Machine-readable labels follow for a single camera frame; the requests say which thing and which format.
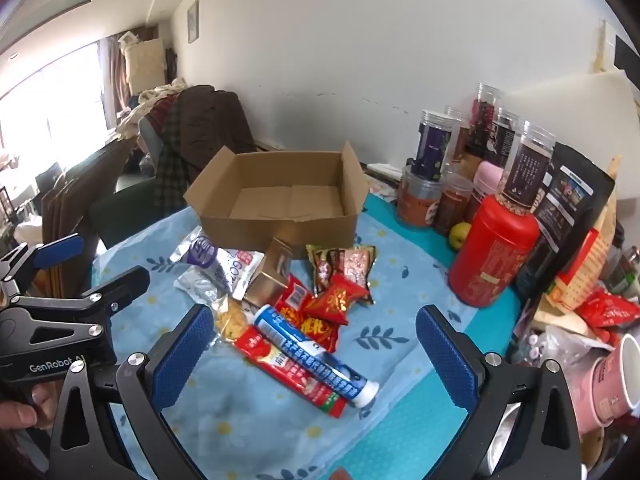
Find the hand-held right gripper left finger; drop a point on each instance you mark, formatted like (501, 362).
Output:
(182, 355)

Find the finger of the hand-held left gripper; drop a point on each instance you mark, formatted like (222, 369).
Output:
(125, 285)
(60, 251)

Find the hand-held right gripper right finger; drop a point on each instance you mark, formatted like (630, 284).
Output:
(447, 360)

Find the clear packet of yellow snacks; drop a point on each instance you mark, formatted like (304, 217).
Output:
(232, 322)

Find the white line-drawing snack packet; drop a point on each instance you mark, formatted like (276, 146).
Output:
(195, 287)

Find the long red sausage packet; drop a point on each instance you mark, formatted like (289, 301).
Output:
(280, 372)

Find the white purple foil snack packet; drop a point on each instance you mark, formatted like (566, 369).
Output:
(235, 265)

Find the small gold box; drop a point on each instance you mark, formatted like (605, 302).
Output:
(270, 280)

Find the small red snack packet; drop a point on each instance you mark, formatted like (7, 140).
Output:
(337, 300)

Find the blue white tube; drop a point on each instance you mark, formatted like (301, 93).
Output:
(310, 355)

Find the red yellow-print snack packet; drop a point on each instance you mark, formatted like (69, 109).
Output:
(310, 330)

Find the brown red snack packet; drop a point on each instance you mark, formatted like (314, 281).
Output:
(345, 262)

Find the cardboard box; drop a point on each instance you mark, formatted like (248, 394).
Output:
(280, 230)

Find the person's left hand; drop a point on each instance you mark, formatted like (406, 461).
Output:
(20, 412)

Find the dark green seat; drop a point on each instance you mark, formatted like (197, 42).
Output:
(125, 210)

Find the red canister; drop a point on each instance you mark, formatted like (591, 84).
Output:
(485, 260)

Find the teal table mat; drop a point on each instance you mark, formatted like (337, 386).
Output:
(430, 245)

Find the green plaid garment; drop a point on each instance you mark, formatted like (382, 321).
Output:
(170, 170)

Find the green apple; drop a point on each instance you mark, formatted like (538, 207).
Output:
(460, 236)

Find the jar of brown powder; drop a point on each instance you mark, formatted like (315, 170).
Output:
(450, 205)

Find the cream clothes pile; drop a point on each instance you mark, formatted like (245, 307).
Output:
(135, 110)

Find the jar of red-brown powder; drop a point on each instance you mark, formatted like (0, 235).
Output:
(417, 200)

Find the pink paper cups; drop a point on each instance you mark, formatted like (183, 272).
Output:
(610, 380)

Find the red crumpled packet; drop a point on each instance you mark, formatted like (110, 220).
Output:
(605, 310)

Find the red striped garment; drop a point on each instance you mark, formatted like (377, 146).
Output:
(162, 115)

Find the brown curtain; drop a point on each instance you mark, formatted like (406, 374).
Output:
(112, 85)

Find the brown jacket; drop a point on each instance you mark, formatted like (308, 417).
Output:
(210, 125)

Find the white paper stack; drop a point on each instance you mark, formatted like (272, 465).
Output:
(385, 187)

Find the pink bottle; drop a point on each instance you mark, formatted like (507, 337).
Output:
(487, 180)

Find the black standing pouch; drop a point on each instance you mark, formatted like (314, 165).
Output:
(575, 200)

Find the cream quilted cover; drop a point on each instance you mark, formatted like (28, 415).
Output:
(145, 65)

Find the clear jar with black label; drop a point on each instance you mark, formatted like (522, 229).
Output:
(525, 170)

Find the clear jar with purple label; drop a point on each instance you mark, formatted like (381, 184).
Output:
(430, 145)

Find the clear jar with brown contents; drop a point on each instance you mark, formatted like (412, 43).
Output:
(460, 140)

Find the clear jar with dark label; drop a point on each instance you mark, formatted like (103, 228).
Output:
(505, 140)

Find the tall jar dark red label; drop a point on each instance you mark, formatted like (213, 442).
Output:
(482, 120)

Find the white foam board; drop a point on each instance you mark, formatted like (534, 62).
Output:
(590, 110)

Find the wooden framed blackboard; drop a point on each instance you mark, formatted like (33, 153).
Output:
(622, 52)

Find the white wall panel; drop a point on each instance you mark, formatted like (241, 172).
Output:
(267, 146)

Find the wall picture frame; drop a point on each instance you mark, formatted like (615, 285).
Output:
(192, 21)

